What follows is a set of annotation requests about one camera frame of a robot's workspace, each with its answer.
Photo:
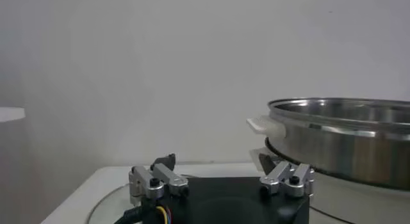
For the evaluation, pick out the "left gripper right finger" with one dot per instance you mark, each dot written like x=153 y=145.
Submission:
x=282 y=177

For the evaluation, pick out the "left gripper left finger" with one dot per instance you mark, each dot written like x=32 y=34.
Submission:
x=158 y=180

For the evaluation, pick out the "stainless steel steamer basket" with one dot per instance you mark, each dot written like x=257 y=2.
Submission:
x=346 y=151

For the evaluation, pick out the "round glass pot lid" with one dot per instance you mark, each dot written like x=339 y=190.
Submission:
x=107 y=206

